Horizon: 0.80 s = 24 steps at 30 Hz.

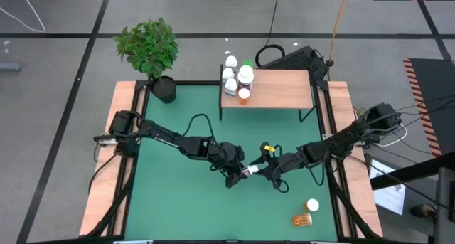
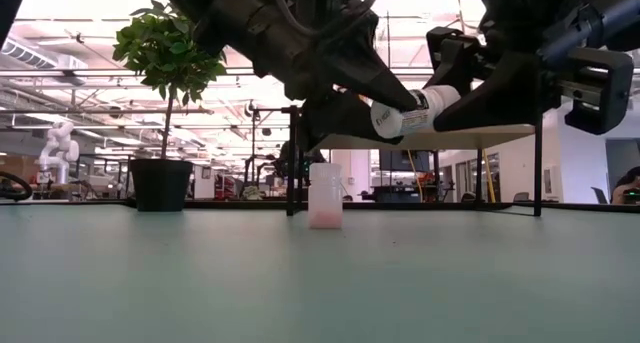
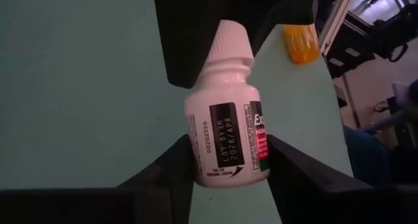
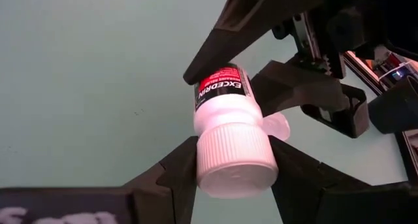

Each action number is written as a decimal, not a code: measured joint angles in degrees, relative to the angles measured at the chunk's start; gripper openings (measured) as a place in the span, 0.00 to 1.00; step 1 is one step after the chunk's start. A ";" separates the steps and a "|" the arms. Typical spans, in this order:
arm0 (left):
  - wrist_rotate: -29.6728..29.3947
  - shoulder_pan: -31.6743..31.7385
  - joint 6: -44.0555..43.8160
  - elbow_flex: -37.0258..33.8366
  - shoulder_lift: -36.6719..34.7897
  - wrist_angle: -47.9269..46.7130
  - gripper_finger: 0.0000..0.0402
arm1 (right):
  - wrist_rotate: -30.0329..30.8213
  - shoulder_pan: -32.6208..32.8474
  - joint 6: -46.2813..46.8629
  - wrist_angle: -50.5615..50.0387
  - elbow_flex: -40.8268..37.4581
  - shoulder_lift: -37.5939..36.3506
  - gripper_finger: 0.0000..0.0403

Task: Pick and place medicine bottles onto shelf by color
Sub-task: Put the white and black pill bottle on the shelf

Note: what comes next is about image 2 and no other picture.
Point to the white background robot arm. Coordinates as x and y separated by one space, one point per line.
60 150

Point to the black monitor screen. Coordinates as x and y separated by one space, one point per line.
400 160

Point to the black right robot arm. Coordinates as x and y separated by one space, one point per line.
525 8

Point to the white bottle red label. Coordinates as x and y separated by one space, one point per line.
400 123

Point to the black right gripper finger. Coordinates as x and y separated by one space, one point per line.
505 95
452 58

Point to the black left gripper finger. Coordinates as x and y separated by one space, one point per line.
380 78
340 118

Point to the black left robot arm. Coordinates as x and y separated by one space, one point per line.
210 8

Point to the wooden shelf with black frame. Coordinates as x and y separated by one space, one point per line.
475 138

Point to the person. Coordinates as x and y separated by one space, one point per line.
627 185

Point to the small translucent white bottle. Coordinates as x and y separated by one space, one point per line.
325 195

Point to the black table frame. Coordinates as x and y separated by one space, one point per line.
240 205

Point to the silver ventilation duct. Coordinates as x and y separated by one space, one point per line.
35 57

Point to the green plant in black pot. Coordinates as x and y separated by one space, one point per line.
165 58

